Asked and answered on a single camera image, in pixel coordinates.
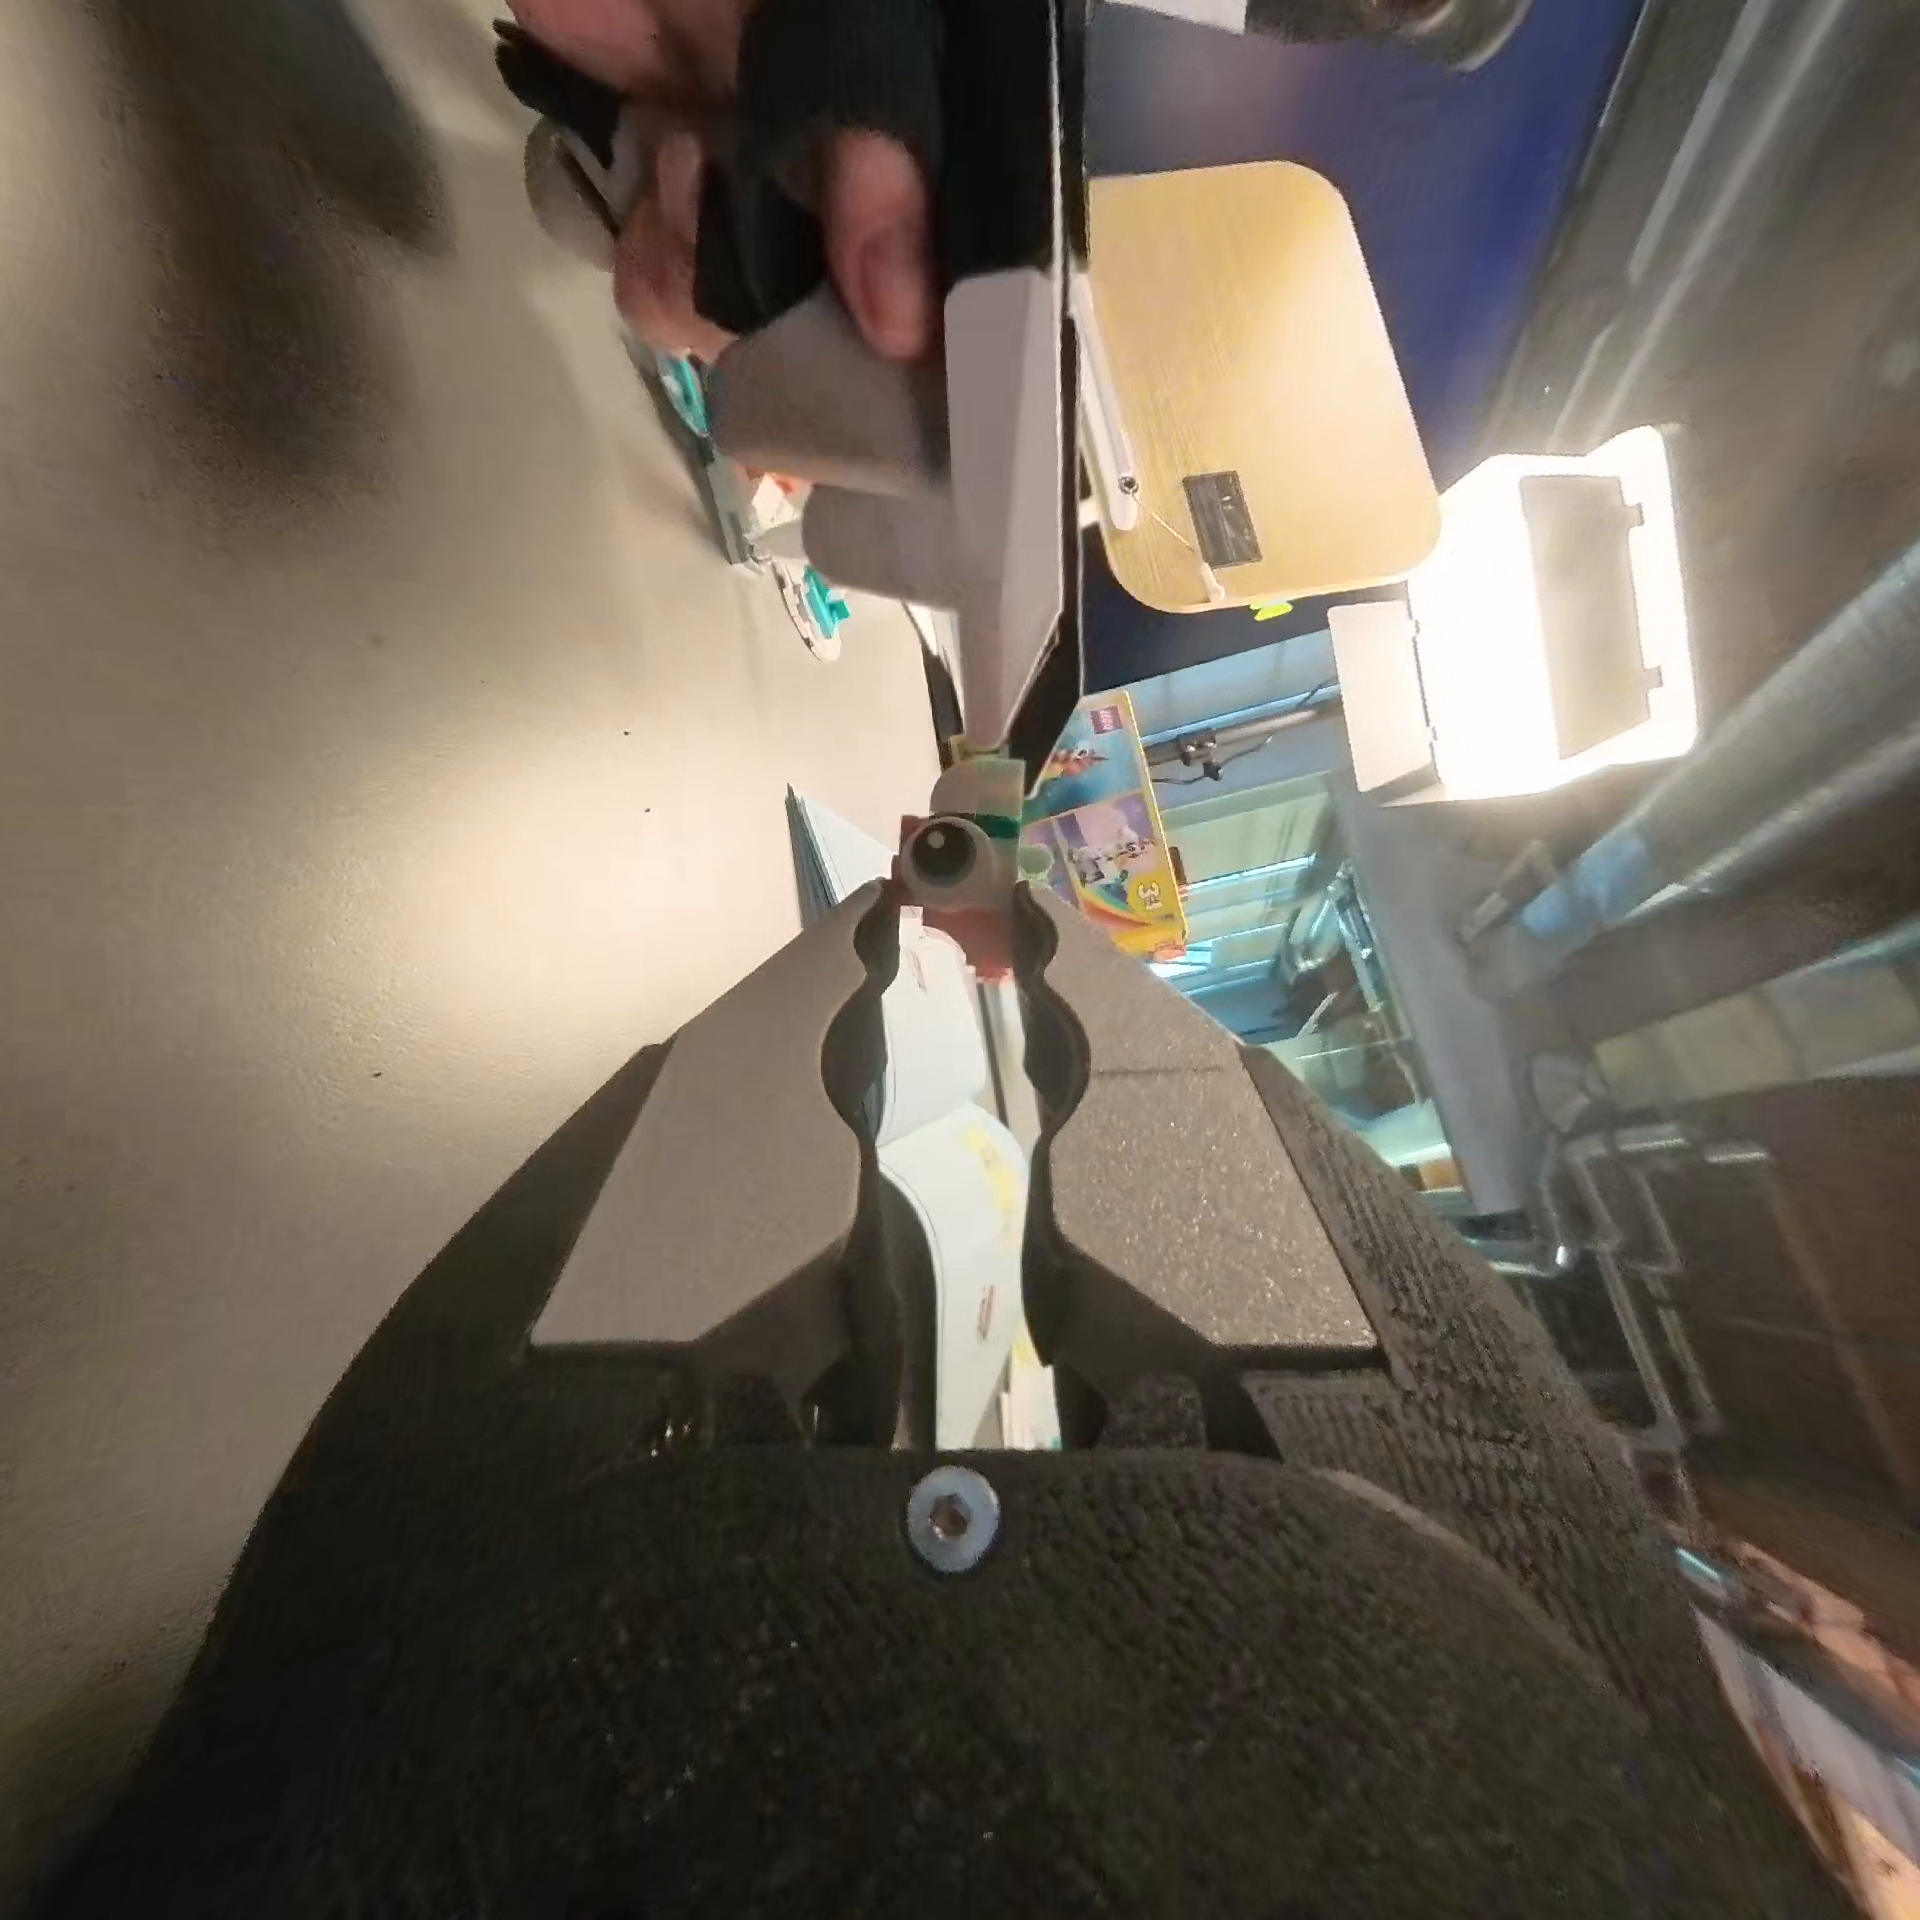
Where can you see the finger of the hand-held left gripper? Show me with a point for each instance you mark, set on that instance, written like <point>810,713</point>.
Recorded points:
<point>1009,480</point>

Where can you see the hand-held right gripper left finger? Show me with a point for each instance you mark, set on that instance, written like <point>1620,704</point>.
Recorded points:
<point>704,1200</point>

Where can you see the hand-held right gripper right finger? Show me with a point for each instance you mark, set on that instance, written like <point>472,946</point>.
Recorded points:
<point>1201,1200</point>

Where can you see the pale blue instruction booklet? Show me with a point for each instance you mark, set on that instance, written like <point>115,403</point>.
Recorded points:
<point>960,1200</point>

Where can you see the orange lego brick assembly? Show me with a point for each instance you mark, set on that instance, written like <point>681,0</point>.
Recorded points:
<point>944,858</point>

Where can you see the white teal lego model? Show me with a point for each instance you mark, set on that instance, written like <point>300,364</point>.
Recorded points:
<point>822,609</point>

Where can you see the yellow lego box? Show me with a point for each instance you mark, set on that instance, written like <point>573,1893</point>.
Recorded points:
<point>1118,884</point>

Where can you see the person's left hand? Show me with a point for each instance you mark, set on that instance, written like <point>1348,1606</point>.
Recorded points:
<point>885,254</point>

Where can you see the wooden side table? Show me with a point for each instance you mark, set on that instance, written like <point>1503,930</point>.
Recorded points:
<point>1244,344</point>

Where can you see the bright light panel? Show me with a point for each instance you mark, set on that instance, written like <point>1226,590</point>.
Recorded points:
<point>1501,630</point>

